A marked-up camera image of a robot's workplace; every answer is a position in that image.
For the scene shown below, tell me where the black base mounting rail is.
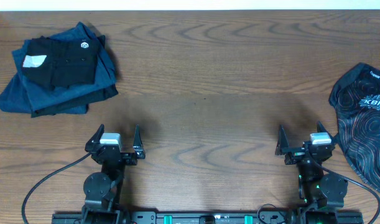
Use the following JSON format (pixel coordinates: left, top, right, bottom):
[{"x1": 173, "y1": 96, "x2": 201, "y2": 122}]
[{"x1": 51, "y1": 210, "x2": 364, "y2": 224}]

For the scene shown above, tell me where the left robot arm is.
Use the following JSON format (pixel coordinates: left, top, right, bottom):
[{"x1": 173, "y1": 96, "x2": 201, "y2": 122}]
[{"x1": 80, "y1": 125, "x2": 146, "y2": 224}]

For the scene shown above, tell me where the blue folded garment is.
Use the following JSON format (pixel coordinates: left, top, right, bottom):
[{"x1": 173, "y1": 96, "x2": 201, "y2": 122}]
[{"x1": 0, "y1": 22, "x2": 118, "y2": 118}]

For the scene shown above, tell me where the black folded shirt on stack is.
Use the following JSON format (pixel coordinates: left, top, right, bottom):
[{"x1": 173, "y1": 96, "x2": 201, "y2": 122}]
[{"x1": 21, "y1": 37, "x2": 100, "y2": 90}]

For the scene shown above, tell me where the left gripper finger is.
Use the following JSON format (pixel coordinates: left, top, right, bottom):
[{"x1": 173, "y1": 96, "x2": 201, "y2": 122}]
[
  {"x1": 133, "y1": 124, "x2": 146, "y2": 159},
  {"x1": 85, "y1": 124, "x2": 104, "y2": 152}
]

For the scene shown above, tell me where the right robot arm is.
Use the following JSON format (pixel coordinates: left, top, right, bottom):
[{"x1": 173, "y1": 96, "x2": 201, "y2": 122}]
[{"x1": 275, "y1": 123, "x2": 348, "y2": 223}]

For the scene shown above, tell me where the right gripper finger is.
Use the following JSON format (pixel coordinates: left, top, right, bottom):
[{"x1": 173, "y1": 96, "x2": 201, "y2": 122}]
[
  {"x1": 317, "y1": 121, "x2": 336, "y2": 145},
  {"x1": 275, "y1": 125, "x2": 289, "y2": 156}
]

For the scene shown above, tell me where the black jersey with orange lines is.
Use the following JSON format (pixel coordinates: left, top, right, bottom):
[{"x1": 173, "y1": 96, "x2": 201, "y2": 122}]
[{"x1": 328, "y1": 63, "x2": 380, "y2": 193}]

